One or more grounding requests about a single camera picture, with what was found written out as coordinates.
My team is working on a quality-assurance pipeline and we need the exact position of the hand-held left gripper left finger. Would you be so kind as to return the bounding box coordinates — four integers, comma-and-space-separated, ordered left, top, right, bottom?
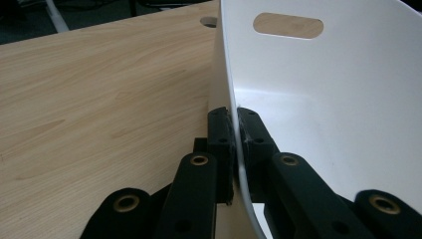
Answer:
193, 106, 237, 206

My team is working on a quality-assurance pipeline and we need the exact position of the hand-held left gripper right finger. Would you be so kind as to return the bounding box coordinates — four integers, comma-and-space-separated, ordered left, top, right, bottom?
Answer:
236, 107, 282, 204

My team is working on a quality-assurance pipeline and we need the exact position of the white plastic basket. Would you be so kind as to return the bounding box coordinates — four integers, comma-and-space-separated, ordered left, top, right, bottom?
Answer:
207, 0, 422, 239

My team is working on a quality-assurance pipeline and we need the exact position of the white metal desk frame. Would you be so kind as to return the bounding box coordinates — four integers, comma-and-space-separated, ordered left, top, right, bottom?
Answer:
44, 0, 71, 34

